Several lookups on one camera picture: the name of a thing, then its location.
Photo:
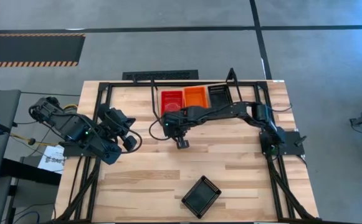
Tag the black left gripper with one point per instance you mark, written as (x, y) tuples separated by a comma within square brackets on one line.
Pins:
[(115, 119)]

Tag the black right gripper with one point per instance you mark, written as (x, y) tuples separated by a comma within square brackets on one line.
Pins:
[(174, 124)]

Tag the red plastic slotted basket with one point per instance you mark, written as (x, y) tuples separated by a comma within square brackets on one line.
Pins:
[(172, 101)]

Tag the orange plastic slotted basket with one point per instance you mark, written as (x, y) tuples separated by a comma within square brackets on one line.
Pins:
[(196, 97)]

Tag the black plastic slotted basket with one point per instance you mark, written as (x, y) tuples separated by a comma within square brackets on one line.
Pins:
[(219, 96), (201, 196)]

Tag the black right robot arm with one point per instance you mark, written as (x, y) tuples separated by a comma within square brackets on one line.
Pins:
[(224, 112)]

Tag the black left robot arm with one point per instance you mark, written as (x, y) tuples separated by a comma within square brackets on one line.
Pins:
[(71, 127)]

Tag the black perforated floor strip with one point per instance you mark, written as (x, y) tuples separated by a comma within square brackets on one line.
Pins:
[(160, 75)]

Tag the white printed paper sheet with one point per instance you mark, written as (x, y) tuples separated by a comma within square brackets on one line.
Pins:
[(51, 160)]

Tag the black furniture base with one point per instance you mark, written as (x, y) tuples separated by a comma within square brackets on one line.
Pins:
[(28, 171)]

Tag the black mat orange stripes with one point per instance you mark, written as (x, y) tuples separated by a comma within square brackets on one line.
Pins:
[(31, 49)]

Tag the black aluminium table frame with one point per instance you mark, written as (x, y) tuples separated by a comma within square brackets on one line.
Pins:
[(183, 84)]

